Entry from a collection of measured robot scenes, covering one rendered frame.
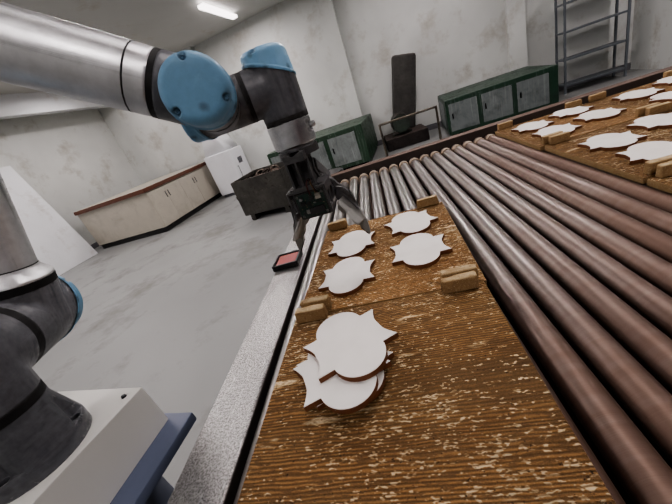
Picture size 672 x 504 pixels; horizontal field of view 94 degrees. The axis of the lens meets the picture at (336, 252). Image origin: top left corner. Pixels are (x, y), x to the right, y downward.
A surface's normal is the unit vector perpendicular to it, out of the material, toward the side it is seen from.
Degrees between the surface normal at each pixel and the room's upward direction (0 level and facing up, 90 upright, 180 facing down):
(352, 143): 90
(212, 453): 0
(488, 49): 90
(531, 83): 90
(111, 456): 90
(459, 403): 0
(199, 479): 0
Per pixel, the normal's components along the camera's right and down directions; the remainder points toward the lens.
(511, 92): -0.19, 0.48
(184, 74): 0.23, 0.30
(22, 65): 0.11, 0.70
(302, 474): -0.32, -0.85
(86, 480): 0.93, -0.18
